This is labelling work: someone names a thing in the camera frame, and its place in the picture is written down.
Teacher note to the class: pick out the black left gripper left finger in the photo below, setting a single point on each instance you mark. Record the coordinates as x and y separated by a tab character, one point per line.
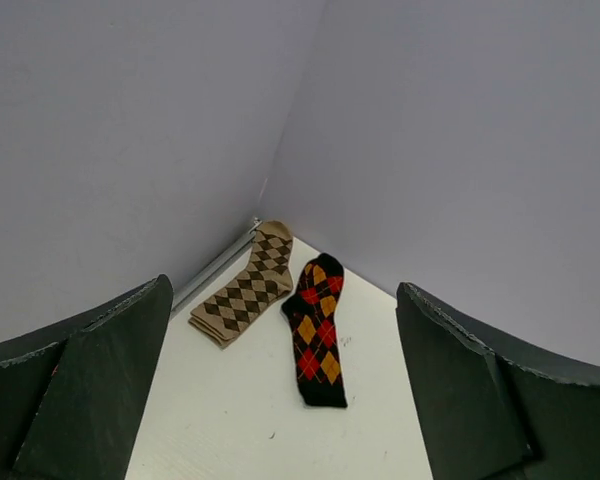
73	394

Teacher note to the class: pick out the beige brown argyle sock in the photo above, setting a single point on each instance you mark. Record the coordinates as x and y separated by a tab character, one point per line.
226	314

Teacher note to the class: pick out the aluminium table edge rail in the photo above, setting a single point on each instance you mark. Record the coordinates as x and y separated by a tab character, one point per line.
215	268

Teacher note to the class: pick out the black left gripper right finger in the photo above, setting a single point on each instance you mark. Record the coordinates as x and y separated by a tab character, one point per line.
491	405

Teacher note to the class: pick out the black red yellow argyle sock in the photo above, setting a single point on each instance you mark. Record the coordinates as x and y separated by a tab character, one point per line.
310	313

